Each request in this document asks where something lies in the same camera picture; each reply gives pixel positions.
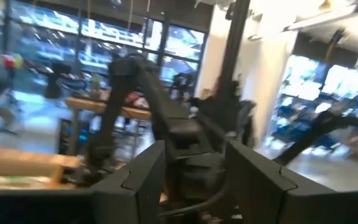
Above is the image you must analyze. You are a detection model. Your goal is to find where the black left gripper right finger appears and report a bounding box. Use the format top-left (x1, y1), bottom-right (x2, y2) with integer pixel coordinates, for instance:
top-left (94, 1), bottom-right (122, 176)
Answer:
top-left (225, 139), bottom-right (338, 224)

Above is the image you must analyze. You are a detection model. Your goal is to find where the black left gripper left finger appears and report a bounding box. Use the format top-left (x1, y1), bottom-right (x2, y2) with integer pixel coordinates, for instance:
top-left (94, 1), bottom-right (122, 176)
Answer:
top-left (90, 139), bottom-right (167, 224)

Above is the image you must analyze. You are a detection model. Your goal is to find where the green toothbrush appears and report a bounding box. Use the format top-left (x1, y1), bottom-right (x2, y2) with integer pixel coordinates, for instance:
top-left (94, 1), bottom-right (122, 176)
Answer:
top-left (0, 174), bottom-right (53, 189)

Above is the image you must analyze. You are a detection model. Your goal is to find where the person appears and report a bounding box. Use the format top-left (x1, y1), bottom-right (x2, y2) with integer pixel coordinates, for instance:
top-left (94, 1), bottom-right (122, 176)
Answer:
top-left (191, 79), bottom-right (257, 147)

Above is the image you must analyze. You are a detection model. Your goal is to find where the black jointed stand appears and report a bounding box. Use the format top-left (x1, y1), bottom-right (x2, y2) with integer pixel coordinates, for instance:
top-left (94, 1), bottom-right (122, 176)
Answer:
top-left (273, 110), bottom-right (358, 166)

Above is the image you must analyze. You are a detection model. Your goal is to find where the wooden desk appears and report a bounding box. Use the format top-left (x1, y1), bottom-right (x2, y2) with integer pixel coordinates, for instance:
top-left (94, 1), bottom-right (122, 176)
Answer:
top-left (65, 96), bottom-right (154, 156)

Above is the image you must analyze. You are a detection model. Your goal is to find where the black printed box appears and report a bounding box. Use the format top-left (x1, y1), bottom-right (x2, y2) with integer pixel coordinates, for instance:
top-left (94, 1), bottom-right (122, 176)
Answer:
top-left (57, 118), bottom-right (88, 155)

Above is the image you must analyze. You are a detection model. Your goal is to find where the blue storage rack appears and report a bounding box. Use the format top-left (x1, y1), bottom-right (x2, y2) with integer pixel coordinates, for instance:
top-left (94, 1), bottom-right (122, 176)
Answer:
top-left (272, 55), bottom-right (358, 156)

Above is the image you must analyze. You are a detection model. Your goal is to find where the orange plastic bin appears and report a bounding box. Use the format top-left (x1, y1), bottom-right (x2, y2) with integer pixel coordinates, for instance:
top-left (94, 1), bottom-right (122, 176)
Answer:
top-left (0, 146), bottom-right (82, 190)

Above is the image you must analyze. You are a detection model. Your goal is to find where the black office chair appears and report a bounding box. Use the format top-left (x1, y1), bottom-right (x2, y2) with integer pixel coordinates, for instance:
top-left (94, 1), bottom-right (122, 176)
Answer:
top-left (45, 62), bottom-right (88, 100)

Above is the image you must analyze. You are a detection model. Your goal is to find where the black rig frame post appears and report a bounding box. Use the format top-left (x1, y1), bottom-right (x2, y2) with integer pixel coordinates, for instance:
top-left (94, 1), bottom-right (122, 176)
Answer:
top-left (219, 0), bottom-right (251, 103)

